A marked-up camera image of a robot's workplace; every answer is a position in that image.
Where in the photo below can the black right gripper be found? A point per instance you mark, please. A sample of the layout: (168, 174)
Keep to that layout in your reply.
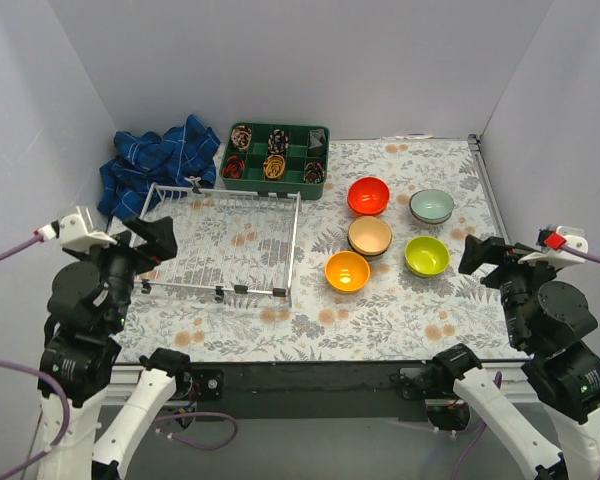
(500, 257)

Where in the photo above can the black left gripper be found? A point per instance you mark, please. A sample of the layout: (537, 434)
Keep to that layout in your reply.
(128, 251)

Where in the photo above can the lime green bowl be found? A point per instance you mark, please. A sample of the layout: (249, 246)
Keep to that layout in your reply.
(427, 256)

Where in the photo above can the pale green white bowl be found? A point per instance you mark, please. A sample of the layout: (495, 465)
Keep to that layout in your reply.
(432, 203)

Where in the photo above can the dark brown patterned bowl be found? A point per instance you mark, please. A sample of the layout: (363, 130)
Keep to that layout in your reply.
(368, 256)

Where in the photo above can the cream beige bowl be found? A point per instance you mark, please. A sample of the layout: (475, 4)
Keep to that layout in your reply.
(370, 234)

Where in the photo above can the orange bowl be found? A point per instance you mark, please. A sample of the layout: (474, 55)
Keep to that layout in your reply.
(368, 196)

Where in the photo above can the yellow bowl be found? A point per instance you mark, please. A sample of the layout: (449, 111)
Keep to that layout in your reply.
(347, 272)

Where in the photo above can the white patterned bowl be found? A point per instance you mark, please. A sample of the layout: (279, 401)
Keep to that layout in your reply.
(432, 220)

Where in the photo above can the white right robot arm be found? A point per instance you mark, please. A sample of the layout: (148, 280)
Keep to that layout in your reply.
(548, 320)

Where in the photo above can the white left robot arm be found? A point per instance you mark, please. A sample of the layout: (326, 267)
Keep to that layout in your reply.
(88, 306)

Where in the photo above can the blue plaid cloth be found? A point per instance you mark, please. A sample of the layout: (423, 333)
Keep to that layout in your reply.
(175, 158)

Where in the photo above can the red black rolled tie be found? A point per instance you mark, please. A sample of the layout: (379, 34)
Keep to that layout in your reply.
(234, 167)

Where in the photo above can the pink black rolled tie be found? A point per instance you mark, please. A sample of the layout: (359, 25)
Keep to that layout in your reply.
(241, 136)

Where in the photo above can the yellow rolled tie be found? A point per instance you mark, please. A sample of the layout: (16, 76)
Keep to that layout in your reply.
(274, 167)

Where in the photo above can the green compartment organizer box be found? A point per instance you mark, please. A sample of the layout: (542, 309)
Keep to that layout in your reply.
(296, 159)

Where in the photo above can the dark multicolour rolled tie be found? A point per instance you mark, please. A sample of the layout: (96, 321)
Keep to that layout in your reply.
(278, 141)

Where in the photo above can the brown black rolled tie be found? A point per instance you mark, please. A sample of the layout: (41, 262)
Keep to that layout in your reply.
(314, 172)

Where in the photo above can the black folded item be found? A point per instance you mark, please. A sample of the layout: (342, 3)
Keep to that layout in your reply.
(317, 143)

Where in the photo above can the metal wire dish rack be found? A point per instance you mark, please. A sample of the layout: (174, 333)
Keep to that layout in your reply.
(233, 246)

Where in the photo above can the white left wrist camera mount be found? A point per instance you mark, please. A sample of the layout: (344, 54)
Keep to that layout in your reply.
(75, 230)

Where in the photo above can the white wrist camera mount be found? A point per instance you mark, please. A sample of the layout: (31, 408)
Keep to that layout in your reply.
(559, 246)
(75, 230)

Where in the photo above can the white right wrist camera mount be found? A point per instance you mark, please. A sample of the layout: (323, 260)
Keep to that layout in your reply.
(559, 246)

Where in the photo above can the aluminium frame rail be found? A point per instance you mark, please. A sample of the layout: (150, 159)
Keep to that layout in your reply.
(475, 150)

